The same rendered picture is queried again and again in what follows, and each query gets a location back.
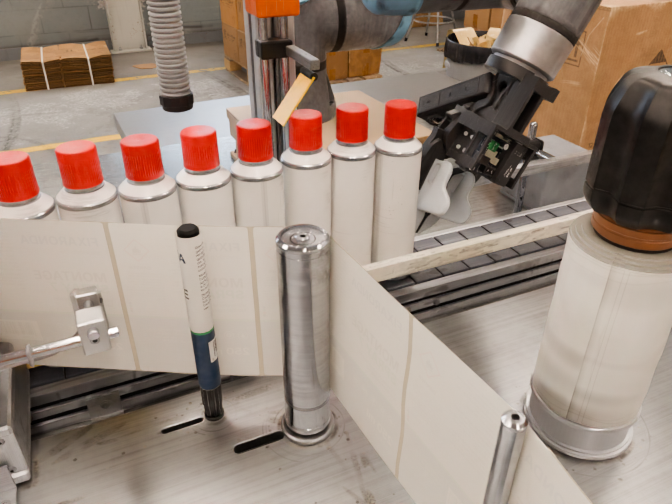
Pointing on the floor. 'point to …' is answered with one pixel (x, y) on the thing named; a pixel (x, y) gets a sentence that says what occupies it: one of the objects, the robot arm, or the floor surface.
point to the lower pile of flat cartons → (66, 66)
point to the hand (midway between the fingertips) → (416, 220)
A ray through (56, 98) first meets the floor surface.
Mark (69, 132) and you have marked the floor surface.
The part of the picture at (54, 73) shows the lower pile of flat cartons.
